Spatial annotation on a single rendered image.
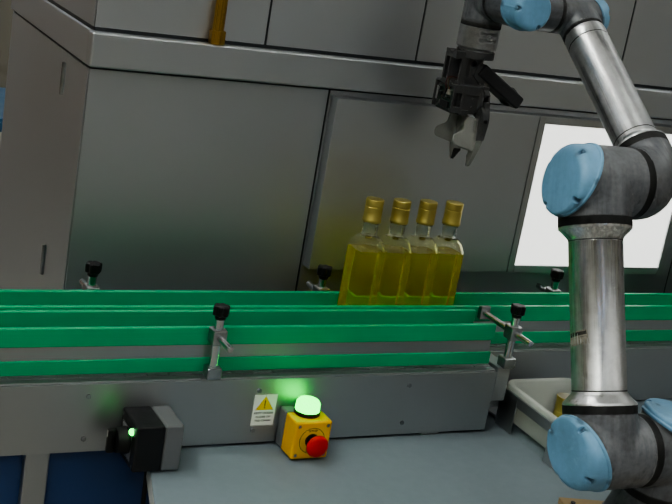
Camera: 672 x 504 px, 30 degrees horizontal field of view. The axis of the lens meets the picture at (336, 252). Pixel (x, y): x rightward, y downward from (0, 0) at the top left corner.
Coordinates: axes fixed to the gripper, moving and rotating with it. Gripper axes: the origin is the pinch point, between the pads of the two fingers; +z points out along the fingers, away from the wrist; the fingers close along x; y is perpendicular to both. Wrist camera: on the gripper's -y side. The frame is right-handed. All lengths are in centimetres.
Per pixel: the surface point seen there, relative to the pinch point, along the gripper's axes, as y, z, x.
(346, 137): 19.4, 0.7, -11.5
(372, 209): 18.3, 10.9, 1.7
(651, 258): -63, 24, -13
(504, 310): -13.9, 29.6, 4.2
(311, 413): 34, 42, 22
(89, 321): 71, 31, 8
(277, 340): 39, 31, 15
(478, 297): -12.3, 29.7, -3.2
